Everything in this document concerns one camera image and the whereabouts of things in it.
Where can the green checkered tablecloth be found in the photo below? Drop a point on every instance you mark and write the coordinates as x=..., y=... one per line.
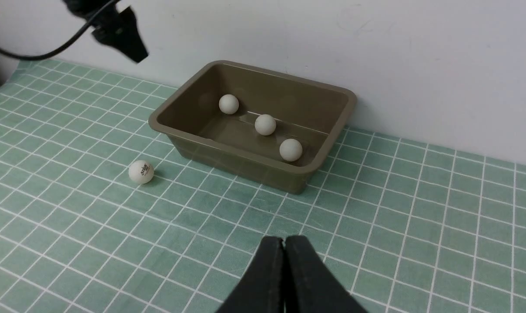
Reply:
x=405, y=226

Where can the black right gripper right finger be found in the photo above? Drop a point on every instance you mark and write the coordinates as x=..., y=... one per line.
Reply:
x=310, y=287

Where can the white ping-pong ball with logo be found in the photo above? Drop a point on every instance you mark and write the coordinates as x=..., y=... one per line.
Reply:
x=140, y=172

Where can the olive green plastic bin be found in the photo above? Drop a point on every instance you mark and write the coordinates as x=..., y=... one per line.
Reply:
x=311, y=112

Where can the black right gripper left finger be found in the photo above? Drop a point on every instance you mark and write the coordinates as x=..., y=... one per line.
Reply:
x=260, y=288

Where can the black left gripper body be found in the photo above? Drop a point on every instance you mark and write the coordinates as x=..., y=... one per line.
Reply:
x=111, y=27

